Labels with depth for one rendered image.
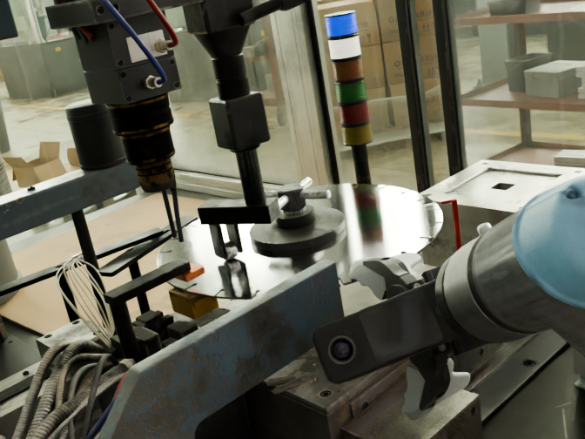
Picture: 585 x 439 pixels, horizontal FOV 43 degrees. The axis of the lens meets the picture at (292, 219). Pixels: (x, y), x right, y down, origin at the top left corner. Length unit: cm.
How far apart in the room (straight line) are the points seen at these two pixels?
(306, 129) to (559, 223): 107
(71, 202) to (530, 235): 61
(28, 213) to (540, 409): 61
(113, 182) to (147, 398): 44
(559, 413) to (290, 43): 86
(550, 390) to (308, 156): 76
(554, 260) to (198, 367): 27
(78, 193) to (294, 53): 64
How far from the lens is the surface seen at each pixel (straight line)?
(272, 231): 84
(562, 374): 92
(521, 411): 86
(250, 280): 75
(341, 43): 107
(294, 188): 83
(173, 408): 56
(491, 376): 91
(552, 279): 42
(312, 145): 146
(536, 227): 43
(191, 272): 75
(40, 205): 89
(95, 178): 92
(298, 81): 144
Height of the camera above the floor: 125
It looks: 19 degrees down
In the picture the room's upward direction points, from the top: 10 degrees counter-clockwise
